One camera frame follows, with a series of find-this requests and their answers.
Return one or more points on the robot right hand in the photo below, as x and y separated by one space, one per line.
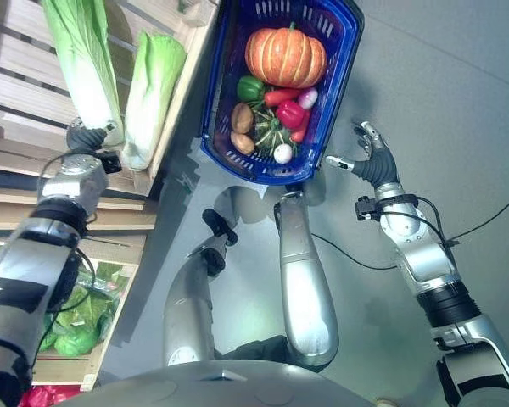
377 160

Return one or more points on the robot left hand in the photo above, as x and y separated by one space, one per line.
84 136

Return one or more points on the long napa cabbage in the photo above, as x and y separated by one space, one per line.
85 63

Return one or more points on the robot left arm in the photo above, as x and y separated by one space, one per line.
34 258

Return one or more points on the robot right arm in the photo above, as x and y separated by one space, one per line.
443 292

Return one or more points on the blue plastic shopping basket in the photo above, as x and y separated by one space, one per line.
322 140

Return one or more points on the wooden shelf crate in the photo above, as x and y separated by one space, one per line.
21 106

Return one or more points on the short napa cabbage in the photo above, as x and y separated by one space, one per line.
150 99

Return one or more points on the red chili pepper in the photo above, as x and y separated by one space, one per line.
302 129

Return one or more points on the white garlic bulb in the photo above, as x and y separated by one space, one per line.
283 153

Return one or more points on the red bell pepper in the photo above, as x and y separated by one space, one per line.
292 113

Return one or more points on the green striped squash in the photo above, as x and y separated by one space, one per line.
270 129

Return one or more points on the brown potato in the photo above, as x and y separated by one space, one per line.
242 118
242 143

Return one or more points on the orange pumpkin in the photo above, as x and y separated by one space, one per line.
286 57

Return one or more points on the robot right leg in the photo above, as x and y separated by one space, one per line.
303 280

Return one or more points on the robot leg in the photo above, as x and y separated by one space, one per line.
303 280
193 292

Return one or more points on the green bell pepper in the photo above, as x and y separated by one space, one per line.
250 88

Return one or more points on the wooden crate with lettuce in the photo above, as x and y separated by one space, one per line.
106 292

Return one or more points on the green leaf lettuce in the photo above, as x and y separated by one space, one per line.
78 318

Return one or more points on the robot left leg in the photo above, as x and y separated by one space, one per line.
193 292

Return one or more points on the red packaged item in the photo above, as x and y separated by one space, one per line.
46 396

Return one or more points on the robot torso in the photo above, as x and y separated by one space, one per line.
220 383

